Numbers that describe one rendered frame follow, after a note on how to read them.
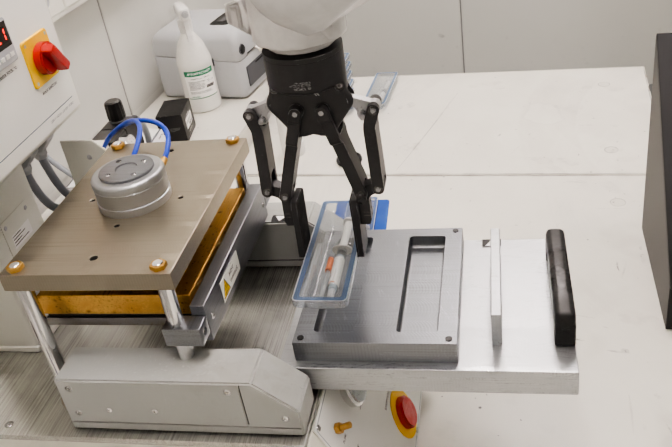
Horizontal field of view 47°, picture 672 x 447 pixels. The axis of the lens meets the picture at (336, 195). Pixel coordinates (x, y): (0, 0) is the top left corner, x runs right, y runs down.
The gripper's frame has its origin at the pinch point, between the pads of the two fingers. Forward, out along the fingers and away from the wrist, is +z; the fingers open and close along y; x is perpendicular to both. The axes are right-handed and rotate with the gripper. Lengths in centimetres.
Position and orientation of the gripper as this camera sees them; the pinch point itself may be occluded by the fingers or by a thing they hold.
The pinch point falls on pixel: (330, 225)
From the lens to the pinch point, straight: 81.7
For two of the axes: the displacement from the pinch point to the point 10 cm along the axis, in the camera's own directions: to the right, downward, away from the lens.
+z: 1.3, 8.5, 5.1
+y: 9.8, -0.2, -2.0
